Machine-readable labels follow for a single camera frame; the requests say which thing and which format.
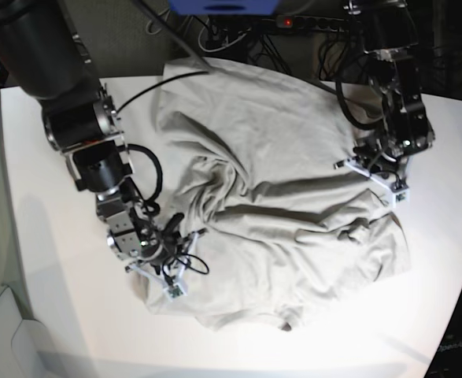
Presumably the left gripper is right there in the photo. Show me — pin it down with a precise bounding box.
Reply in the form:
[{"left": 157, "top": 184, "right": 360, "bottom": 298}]
[{"left": 332, "top": 143, "right": 412, "bottom": 194}]

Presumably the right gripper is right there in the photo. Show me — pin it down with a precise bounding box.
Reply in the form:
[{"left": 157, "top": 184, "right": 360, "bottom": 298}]
[{"left": 124, "top": 228, "right": 208, "bottom": 291}]

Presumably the light grey t-shirt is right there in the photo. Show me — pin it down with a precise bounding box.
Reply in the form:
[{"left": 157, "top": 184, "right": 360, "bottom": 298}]
[{"left": 143, "top": 59, "right": 411, "bottom": 330}]

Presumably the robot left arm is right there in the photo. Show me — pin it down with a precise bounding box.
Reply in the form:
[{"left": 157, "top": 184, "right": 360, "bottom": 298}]
[{"left": 335, "top": 1, "right": 434, "bottom": 197}]

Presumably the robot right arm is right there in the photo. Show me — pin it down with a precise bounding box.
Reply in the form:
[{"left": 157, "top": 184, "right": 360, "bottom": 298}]
[{"left": 0, "top": 1, "right": 201, "bottom": 298}]

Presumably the black power strip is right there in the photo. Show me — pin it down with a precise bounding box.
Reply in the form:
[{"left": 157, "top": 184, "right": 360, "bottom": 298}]
[{"left": 275, "top": 15, "right": 350, "bottom": 33}]

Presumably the grey side cabinet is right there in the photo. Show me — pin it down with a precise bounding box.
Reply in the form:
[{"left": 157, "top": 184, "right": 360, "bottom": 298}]
[{"left": 0, "top": 287, "right": 53, "bottom": 378}]

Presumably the blue box overhead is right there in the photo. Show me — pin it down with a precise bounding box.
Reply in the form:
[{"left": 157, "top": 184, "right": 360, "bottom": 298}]
[{"left": 168, "top": 0, "right": 279, "bottom": 15}]

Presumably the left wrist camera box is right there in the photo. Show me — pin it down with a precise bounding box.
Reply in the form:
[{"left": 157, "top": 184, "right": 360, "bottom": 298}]
[{"left": 390, "top": 187, "right": 410, "bottom": 208}]

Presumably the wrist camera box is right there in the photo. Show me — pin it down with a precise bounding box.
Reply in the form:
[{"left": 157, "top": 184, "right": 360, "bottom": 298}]
[
  {"left": 390, "top": 187, "right": 410, "bottom": 208},
  {"left": 163, "top": 281, "right": 187, "bottom": 302}
]

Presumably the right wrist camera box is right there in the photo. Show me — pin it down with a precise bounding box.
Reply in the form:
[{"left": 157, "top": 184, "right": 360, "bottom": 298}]
[{"left": 163, "top": 281, "right": 187, "bottom": 302}]

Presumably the white cable loop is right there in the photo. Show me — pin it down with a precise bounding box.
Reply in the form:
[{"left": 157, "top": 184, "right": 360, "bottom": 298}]
[{"left": 197, "top": 15, "right": 251, "bottom": 54}]

